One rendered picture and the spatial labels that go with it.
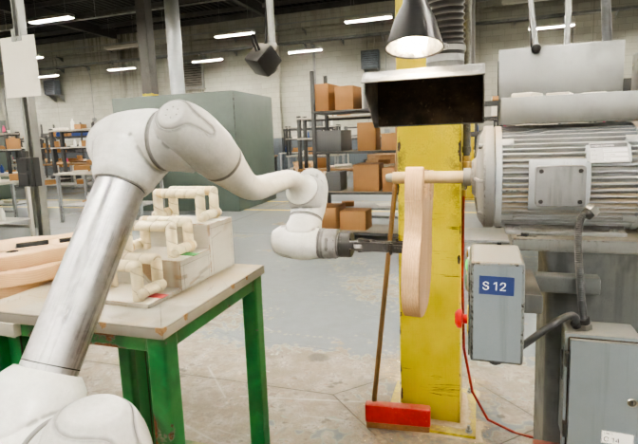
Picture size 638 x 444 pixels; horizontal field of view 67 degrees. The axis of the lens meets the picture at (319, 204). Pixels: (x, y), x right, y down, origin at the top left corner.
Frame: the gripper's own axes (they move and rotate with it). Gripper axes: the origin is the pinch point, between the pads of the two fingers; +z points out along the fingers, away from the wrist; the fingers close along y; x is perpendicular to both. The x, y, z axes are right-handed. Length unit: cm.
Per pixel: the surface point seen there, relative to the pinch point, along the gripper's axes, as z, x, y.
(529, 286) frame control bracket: 28.5, -5.2, 27.5
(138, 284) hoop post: -68, -11, 28
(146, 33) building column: -743, 426, -824
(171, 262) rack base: -67, -6, 16
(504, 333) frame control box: 23.3, -12.8, 38.5
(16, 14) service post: -189, 99, -32
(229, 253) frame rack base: -63, -6, -12
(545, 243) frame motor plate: 32.6, 3.5, 17.9
